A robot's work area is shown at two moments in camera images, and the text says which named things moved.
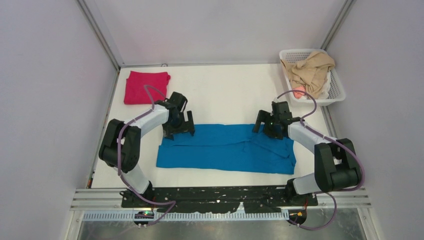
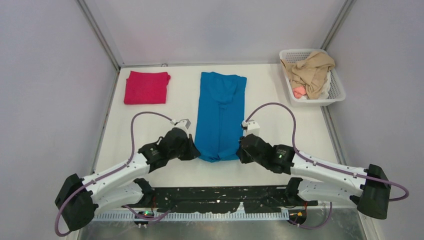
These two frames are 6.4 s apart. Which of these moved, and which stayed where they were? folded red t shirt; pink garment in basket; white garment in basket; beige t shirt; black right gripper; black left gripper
Moved: black left gripper; black right gripper
Stayed: white garment in basket; folded red t shirt; pink garment in basket; beige t shirt
